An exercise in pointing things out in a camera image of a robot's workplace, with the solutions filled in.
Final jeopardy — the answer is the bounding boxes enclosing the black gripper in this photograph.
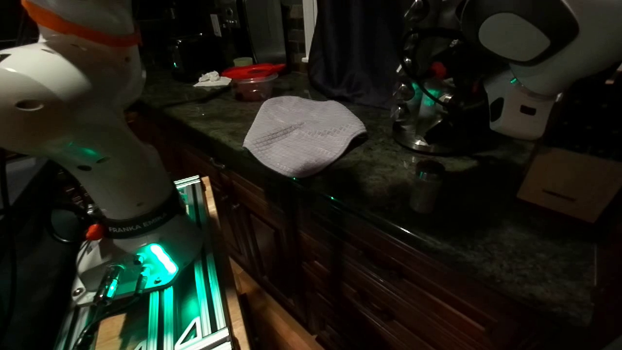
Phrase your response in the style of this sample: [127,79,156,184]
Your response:
[446,64,500,155]

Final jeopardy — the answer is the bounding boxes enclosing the dark metal cup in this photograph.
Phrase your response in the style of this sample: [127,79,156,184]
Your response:
[407,159,447,218]

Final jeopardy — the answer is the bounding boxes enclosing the brown cardboard box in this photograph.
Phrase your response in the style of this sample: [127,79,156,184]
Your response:
[517,144,622,225]

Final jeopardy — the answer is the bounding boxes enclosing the black fabric curtain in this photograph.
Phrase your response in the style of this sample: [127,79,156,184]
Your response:
[308,0,424,109]

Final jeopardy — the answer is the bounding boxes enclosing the grey waffle weave cloth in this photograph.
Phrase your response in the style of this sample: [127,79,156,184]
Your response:
[241,93,370,181]

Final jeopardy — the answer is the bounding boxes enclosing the dark wooden counter cabinet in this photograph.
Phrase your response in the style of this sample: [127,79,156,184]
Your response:
[129,103,601,350]

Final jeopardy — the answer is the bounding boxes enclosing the red bowl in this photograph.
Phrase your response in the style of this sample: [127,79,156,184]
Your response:
[232,74,280,103]

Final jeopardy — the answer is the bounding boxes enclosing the red plastic container lid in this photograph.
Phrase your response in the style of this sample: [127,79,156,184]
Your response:
[222,62,288,83]

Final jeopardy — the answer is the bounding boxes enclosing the grey upright container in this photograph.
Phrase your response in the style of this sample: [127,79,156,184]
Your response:
[243,0,288,64]

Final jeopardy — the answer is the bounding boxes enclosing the white crumpled cloth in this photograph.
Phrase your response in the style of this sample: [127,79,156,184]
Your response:
[193,68,234,91]

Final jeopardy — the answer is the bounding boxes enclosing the red round knob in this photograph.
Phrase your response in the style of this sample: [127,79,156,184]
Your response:
[84,221,107,243]

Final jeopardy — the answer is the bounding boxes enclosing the aluminium profile mounting frame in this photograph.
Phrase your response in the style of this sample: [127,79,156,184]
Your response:
[55,173,238,350]

